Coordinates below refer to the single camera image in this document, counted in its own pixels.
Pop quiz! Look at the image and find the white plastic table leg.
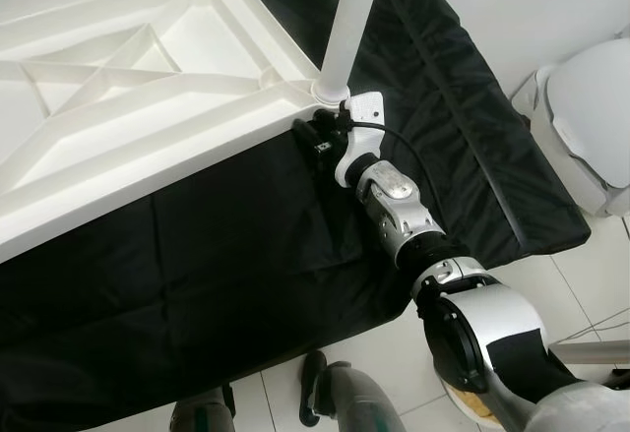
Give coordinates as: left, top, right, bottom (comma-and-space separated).
312, 0, 388, 104

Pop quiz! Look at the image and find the grey robot right foot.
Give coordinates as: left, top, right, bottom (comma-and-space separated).
298, 349, 407, 432

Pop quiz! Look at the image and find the black floor stand leg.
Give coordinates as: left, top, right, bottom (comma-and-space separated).
602, 368, 630, 392

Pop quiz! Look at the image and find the white plastic children table top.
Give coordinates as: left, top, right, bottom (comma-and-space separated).
0, 0, 343, 263

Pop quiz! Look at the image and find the mustard yellow cloth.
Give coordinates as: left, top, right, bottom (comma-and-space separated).
471, 396, 498, 421

